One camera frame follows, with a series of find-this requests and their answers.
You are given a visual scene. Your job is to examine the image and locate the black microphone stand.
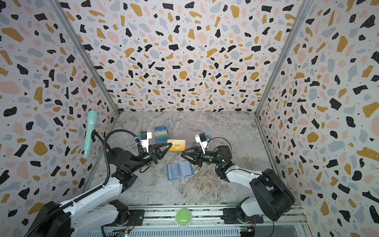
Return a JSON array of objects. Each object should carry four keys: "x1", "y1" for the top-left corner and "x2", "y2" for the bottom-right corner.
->
[{"x1": 91, "y1": 130, "x2": 108, "y2": 149}]

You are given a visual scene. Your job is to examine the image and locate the clear box with cards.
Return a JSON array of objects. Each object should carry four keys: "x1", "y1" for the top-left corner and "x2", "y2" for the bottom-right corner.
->
[{"x1": 154, "y1": 126, "x2": 169, "y2": 144}]

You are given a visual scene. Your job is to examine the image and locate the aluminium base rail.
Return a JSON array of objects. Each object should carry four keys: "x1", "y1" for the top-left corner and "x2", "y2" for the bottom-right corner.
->
[{"x1": 73, "y1": 203, "x2": 309, "y2": 230}]

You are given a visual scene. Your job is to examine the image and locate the green push button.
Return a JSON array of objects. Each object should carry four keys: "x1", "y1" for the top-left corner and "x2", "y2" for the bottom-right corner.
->
[{"x1": 175, "y1": 208, "x2": 192, "y2": 228}]

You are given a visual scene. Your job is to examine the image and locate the white ventilated cable duct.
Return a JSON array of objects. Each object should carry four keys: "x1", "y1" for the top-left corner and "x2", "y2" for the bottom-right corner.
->
[{"x1": 82, "y1": 227, "x2": 242, "y2": 237}]

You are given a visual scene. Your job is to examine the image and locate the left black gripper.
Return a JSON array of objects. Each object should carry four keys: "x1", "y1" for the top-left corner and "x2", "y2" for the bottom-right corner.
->
[{"x1": 131, "y1": 143, "x2": 172, "y2": 174}]

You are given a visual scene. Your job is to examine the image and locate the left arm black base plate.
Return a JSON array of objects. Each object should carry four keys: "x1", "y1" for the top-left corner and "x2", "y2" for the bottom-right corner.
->
[{"x1": 105, "y1": 209, "x2": 145, "y2": 228}]

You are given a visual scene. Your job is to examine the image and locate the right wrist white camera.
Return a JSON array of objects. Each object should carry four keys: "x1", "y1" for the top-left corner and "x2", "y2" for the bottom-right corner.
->
[{"x1": 195, "y1": 133, "x2": 210, "y2": 154}]

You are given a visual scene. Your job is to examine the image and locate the mint green microphone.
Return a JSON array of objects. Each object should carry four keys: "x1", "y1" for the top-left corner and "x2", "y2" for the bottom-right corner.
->
[{"x1": 83, "y1": 110, "x2": 99, "y2": 159}]

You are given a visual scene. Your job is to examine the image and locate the blue leather card holder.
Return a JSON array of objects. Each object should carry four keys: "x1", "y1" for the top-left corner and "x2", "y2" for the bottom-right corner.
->
[{"x1": 166, "y1": 161, "x2": 194, "y2": 181}]

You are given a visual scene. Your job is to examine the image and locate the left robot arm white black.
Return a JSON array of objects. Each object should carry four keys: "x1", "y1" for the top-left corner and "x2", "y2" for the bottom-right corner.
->
[{"x1": 25, "y1": 143, "x2": 172, "y2": 237}]

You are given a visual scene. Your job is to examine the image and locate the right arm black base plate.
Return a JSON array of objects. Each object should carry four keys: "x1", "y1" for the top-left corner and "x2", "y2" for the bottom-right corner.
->
[{"x1": 221, "y1": 207, "x2": 264, "y2": 225}]

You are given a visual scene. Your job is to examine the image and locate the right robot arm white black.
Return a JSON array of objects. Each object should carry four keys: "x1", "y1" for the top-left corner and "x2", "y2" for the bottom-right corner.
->
[{"x1": 181, "y1": 145, "x2": 295, "y2": 224}]

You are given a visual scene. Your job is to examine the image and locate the black corrugated cable hose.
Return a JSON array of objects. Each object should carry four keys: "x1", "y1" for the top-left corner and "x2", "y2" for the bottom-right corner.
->
[{"x1": 23, "y1": 129, "x2": 146, "y2": 237}]

